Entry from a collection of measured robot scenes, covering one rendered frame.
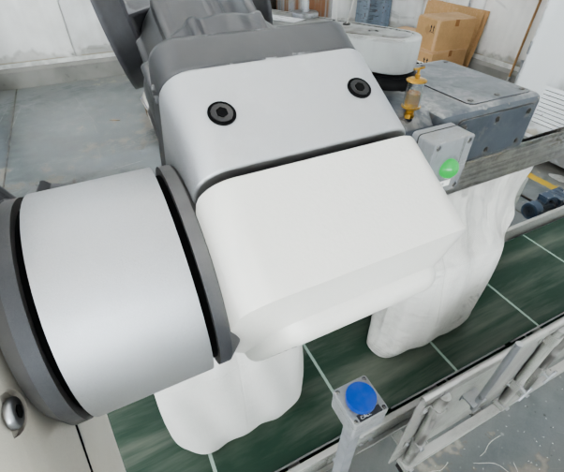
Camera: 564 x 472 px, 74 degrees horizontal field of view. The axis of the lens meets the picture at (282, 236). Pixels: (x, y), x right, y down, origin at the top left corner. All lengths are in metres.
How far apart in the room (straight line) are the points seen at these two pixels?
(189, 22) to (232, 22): 0.02
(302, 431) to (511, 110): 1.00
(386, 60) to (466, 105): 0.15
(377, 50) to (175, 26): 0.51
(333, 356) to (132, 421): 0.68
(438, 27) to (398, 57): 4.31
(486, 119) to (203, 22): 0.57
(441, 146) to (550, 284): 1.45
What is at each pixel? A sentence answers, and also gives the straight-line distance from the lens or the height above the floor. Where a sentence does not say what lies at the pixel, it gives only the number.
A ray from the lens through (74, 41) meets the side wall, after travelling 5.66.
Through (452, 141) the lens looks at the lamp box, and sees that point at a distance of 0.58.
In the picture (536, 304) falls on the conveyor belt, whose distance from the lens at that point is 1.83.
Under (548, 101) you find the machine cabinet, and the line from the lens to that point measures 3.69.
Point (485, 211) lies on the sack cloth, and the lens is 1.22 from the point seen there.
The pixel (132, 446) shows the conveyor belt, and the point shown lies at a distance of 1.33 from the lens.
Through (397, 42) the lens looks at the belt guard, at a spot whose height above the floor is 1.41.
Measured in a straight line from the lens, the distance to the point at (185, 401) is 0.96.
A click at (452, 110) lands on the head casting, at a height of 1.34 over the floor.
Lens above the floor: 1.56
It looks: 40 degrees down
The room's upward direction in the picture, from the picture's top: straight up
